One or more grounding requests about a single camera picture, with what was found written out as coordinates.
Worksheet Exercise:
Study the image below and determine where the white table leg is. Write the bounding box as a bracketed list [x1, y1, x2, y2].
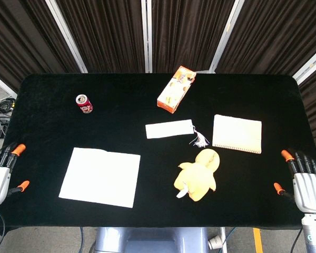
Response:
[219, 227, 228, 253]

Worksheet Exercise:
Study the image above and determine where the black cable bundle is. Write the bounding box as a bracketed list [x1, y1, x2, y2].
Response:
[0, 86, 17, 138]

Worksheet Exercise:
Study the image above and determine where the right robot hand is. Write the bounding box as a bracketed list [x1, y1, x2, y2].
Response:
[273, 148, 316, 215]

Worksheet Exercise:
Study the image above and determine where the orange snack box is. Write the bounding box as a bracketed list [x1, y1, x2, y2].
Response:
[156, 65, 197, 115]

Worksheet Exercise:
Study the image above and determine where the red soda can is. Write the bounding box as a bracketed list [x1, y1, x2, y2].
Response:
[75, 94, 94, 114]

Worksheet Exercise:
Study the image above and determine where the yellow plush duck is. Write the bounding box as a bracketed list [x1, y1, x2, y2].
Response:
[173, 148, 221, 202]

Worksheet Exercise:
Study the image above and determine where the black tablecloth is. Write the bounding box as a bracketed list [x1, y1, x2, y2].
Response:
[0, 73, 316, 230]

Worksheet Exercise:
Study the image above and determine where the white frame post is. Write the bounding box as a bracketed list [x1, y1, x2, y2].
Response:
[0, 69, 18, 100]
[292, 48, 316, 85]
[45, 0, 88, 74]
[140, 0, 153, 74]
[209, 0, 243, 74]

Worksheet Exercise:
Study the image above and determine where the cream spiral notebook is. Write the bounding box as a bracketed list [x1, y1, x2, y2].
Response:
[212, 114, 263, 154]

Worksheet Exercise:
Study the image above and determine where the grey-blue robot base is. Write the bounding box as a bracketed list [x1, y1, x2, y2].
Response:
[94, 227, 210, 253]

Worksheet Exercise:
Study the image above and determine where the yellow floor tape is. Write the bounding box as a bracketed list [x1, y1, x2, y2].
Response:
[253, 228, 263, 253]

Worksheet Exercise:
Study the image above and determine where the white bookmark with tassel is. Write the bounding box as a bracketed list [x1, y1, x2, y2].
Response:
[145, 119, 210, 148]

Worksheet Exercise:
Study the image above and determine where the white paper cup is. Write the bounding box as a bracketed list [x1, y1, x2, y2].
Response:
[208, 235, 224, 250]

